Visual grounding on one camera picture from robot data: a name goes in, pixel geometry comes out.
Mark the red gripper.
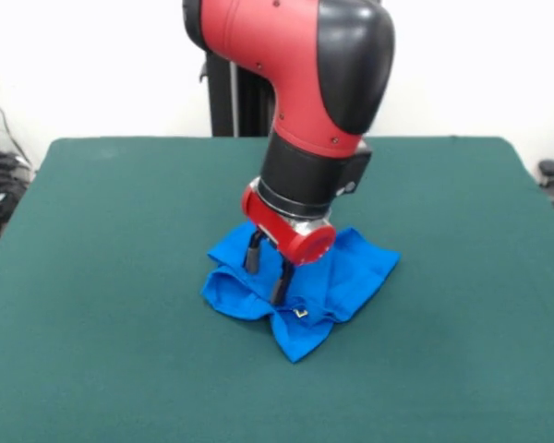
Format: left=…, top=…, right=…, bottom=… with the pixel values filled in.
left=240, top=184, right=338, bottom=306

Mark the blue shirt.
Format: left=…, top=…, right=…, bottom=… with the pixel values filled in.
left=199, top=221, right=403, bottom=365

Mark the dark green table cloth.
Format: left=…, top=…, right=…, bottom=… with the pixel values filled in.
left=0, top=135, right=554, bottom=443

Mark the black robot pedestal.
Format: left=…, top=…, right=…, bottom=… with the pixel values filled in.
left=199, top=45, right=278, bottom=138

